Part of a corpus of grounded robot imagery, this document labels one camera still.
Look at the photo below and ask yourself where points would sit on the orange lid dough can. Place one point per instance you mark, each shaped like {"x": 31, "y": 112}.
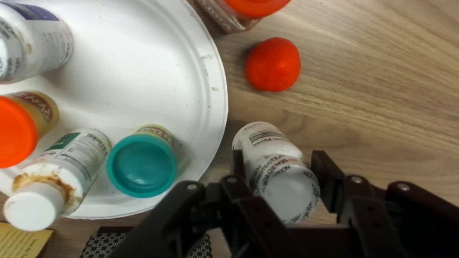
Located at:
{"x": 19, "y": 130}

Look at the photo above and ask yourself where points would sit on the teal lid dough can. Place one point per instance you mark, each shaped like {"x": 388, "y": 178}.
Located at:
{"x": 141, "y": 165}

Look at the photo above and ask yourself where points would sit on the white pill bottle blue label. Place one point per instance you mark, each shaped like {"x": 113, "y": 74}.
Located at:
{"x": 278, "y": 173}

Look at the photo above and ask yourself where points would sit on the red toy tomato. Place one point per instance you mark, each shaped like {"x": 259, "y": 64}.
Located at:
{"x": 273, "y": 65}

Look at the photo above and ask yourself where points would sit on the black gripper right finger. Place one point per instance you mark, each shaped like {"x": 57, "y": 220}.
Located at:
{"x": 397, "y": 224}

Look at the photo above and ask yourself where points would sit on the white round plate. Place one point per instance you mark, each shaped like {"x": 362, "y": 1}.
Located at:
{"x": 138, "y": 72}

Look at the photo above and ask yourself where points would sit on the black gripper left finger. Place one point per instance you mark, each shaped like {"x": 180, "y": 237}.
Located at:
{"x": 216, "y": 224}

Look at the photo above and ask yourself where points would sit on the small white glue bottle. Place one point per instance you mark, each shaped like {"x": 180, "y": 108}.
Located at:
{"x": 52, "y": 187}

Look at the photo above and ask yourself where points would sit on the open yellow cardboard box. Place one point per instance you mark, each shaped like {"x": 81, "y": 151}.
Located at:
{"x": 22, "y": 241}

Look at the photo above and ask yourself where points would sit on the plain white pill bottle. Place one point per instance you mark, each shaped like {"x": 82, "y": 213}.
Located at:
{"x": 34, "y": 44}

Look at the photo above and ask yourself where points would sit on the spice jar with red lid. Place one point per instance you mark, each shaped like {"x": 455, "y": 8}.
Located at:
{"x": 239, "y": 12}

